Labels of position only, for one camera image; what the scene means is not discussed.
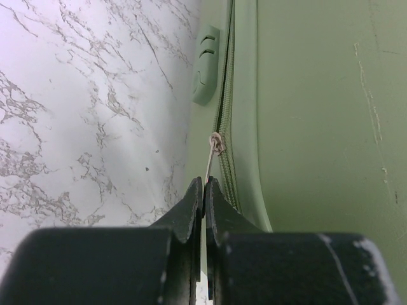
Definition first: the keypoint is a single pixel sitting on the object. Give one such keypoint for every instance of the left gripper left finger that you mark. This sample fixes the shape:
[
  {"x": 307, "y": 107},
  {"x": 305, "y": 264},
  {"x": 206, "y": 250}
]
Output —
[{"x": 157, "y": 264}]

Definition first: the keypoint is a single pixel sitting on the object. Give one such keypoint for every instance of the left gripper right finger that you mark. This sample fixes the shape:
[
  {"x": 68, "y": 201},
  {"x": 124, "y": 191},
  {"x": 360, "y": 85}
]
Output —
[{"x": 246, "y": 265}]

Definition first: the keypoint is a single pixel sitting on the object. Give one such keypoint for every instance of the green suitcase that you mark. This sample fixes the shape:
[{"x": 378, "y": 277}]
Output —
[{"x": 309, "y": 98}]

